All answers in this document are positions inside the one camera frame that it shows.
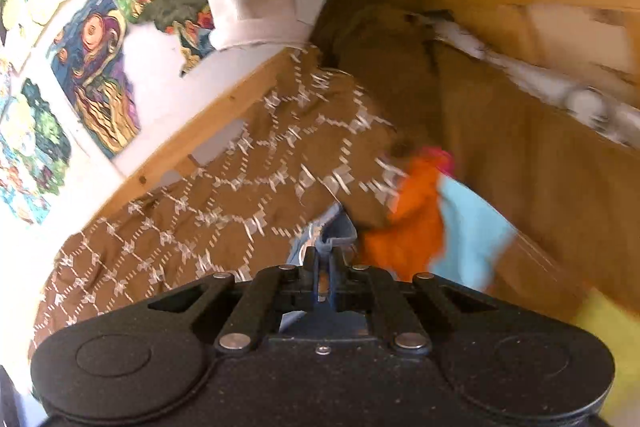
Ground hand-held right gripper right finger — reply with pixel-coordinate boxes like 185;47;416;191
330;249;496;353

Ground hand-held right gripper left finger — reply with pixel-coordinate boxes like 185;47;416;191
148;247;321;352

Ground blue and orange printed pants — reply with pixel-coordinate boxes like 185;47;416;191
287;202;361;270

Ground brown patterned blanket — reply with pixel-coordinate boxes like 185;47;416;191
30;44;416;348

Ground plain brown bed sheet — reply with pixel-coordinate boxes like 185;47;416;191
430;42;640;323

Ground dark brown cloth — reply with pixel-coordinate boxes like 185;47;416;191
310;0;451;158

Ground white padding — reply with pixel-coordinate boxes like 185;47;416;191
425;9;640;148

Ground blue and yellow swirl wall poster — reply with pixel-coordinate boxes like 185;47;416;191
46;0;143;160

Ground dark floral wall poster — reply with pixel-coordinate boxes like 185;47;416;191
102;0;218;78

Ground yellow and black wall poster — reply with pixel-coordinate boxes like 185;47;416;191
0;0;66;72

